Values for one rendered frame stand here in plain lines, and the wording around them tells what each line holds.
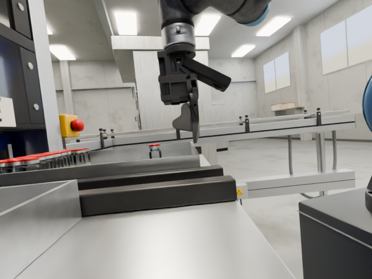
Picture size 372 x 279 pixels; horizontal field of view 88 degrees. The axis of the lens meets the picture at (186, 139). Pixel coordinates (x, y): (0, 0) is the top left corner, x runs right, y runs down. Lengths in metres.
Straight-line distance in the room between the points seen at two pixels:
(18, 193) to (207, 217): 0.16
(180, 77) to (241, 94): 11.17
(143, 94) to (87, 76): 7.90
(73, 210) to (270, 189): 1.37
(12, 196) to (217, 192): 0.18
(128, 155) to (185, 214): 0.38
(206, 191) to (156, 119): 2.63
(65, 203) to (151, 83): 2.73
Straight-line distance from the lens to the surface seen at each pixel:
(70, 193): 0.19
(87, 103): 10.37
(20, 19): 0.67
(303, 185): 1.58
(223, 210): 0.17
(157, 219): 0.17
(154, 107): 2.81
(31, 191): 0.22
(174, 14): 0.48
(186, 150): 0.51
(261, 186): 1.45
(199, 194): 0.18
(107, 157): 0.55
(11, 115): 0.55
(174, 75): 0.45
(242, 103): 11.51
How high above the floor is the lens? 0.95
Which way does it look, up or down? 3 degrees down
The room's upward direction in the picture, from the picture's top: 6 degrees counter-clockwise
